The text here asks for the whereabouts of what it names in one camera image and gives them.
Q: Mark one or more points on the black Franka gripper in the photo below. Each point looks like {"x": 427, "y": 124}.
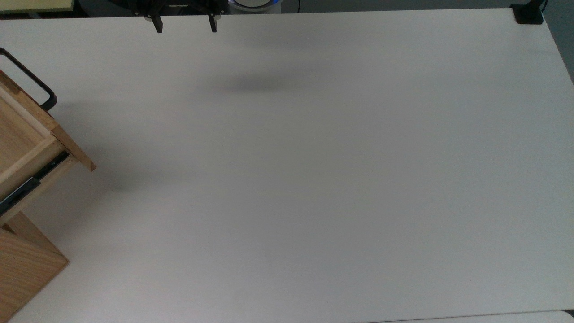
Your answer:
{"x": 179, "y": 5}

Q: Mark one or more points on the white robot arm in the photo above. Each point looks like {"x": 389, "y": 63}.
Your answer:
{"x": 254, "y": 4}

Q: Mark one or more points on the wooden drawer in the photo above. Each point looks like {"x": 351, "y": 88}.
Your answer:
{"x": 31, "y": 134}

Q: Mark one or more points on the wooden drawer cabinet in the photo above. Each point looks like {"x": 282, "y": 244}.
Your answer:
{"x": 22, "y": 264}

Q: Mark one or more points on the pale yellow board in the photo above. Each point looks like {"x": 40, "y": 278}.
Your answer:
{"x": 36, "y": 4}

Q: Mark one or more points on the black table clamp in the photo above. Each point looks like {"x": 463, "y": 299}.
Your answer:
{"x": 528, "y": 12}

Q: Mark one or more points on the black drawer slide rail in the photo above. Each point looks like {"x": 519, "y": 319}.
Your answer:
{"x": 31, "y": 181}

